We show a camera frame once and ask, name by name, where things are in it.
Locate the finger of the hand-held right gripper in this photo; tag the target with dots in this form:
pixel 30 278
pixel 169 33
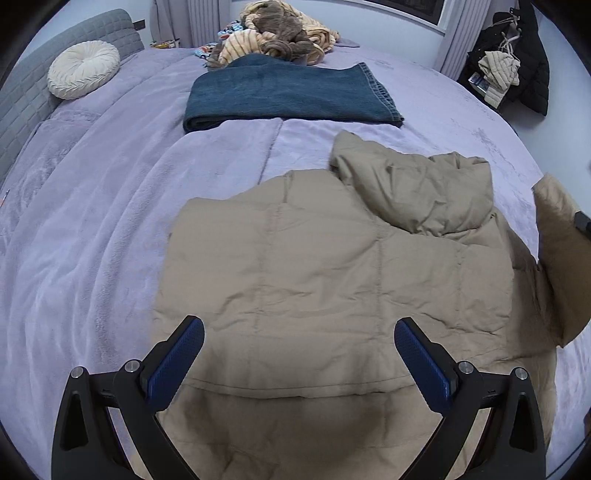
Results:
pixel 582 224

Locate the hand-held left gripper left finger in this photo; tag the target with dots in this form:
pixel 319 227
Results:
pixel 178 360

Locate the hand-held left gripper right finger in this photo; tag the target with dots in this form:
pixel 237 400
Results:
pixel 422 364

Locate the beige puffer jacket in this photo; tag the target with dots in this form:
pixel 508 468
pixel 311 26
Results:
pixel 323 277

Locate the purple fleece blanket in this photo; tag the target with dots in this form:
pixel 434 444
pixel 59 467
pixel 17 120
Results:
pixel 101 230

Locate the black hanging coat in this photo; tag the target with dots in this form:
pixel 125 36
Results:
pixel 533 60

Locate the beige hanging puffer vest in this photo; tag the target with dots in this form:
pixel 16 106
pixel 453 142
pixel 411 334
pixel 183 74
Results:
pixel 498 74

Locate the white curtain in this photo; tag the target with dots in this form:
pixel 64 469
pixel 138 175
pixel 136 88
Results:
pixel 194 23
pixel 461 37

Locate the folded blue jeans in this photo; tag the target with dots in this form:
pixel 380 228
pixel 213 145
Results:
pixel 286 97

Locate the grey quilted headboard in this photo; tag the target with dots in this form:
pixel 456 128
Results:
pixel 27 97

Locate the round white pillow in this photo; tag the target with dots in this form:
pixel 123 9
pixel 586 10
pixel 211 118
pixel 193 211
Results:
pixel 83 69

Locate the colourful printed cloth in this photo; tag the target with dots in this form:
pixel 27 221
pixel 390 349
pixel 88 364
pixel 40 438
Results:
pixel 207 48

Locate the brown fuzzy garment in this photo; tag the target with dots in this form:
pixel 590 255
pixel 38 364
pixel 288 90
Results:
pixel 281 27

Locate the framed wall picture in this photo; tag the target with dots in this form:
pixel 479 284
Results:
pixel 415 9

